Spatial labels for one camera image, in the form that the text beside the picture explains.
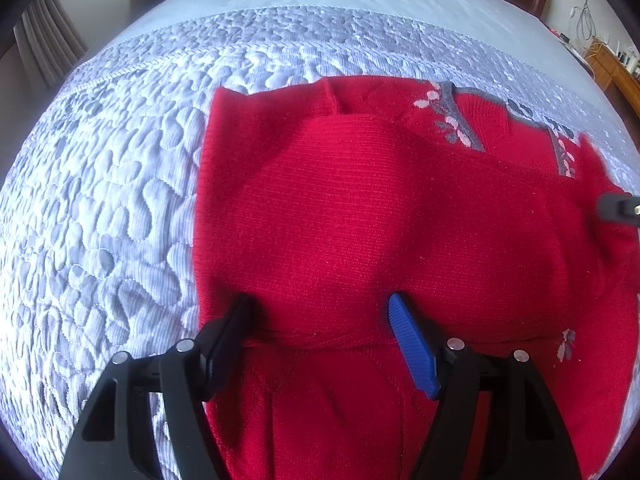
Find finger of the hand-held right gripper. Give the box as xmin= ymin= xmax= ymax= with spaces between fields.
xmin=597 ymin=190 xmax=640 ymax=229

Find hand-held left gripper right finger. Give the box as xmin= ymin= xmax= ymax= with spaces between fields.
xmin=388 ymin=292 xmax=584 ymax=480

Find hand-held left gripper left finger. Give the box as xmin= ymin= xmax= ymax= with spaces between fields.
xmin=60 ymin=293 xmax=256 ymax=480

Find red knitted sweater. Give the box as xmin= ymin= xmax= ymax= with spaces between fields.
xmin=192 ymin=76 xmax=640 ymax=480

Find grey quilted bedspread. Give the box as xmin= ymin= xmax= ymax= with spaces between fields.
xmin=0 ymin=5 xmax=640 ymax=480

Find beige curtain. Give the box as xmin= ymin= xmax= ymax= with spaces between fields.
xmin=12 ymin=0 xmax=87 ymax=88

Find wall cables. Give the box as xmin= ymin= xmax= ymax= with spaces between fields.
xmin=569 ymin=0 xmax=618 ymax=57

